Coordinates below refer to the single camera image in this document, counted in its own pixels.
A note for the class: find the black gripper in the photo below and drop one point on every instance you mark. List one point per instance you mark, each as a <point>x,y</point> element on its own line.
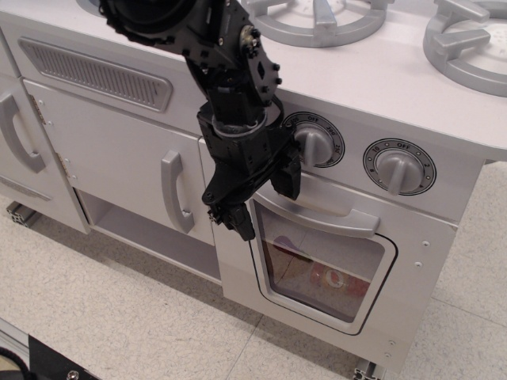
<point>244,163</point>

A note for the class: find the white oven door with window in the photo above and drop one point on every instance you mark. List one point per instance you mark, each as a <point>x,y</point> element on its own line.
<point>402,261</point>

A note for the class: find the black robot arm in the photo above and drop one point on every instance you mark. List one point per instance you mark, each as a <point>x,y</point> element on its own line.
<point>225,56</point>

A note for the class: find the brown toy food item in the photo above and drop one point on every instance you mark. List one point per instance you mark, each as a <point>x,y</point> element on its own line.
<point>285,262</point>

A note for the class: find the middle grey stove knob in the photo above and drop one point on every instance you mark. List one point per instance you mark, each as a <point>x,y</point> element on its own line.
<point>322,144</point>

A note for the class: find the grey stove knob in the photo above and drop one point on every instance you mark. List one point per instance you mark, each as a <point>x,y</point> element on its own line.
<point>399,167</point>
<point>322,144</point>

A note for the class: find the orange toy can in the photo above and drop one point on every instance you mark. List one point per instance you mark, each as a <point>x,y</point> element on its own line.
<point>329,278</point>

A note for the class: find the white cabinet door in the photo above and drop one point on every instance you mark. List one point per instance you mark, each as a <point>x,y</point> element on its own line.
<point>116,157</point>

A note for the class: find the red toy item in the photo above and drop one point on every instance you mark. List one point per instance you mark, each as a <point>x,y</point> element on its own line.
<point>356,289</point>

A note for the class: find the right grey stove knob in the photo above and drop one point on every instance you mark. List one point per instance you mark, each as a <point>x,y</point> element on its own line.
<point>399,167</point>

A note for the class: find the white toy kitchen unit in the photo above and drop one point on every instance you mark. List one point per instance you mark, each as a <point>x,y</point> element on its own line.
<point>396,106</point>

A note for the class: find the silver centre stove burner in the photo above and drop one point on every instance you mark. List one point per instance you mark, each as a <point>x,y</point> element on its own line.
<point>317,24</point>

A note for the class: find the silver stove burner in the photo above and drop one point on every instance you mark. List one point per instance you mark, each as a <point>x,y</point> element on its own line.
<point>317,24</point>
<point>466,42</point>

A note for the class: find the white left appliance door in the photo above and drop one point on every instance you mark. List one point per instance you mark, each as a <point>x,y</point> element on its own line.
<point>48,191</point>

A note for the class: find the silver right stove burner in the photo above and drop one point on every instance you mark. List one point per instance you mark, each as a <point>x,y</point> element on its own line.
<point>466,42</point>

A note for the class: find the silver cabinet door handle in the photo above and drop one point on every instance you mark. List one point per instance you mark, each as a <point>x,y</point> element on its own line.
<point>171,168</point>

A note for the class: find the aluminium frame rail right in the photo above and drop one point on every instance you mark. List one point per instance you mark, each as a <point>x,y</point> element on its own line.
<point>367,370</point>

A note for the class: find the aluminium frame rail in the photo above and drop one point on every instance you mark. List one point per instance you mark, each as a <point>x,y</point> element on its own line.
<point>367,370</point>
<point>22,215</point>

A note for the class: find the aluminium frame rail left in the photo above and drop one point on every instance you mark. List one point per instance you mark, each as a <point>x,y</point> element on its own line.
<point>22,215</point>

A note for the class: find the silver left door handle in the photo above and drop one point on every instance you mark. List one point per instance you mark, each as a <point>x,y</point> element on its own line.
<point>9,109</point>

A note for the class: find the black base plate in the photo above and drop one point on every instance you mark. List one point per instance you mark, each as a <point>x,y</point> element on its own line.
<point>46,363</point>

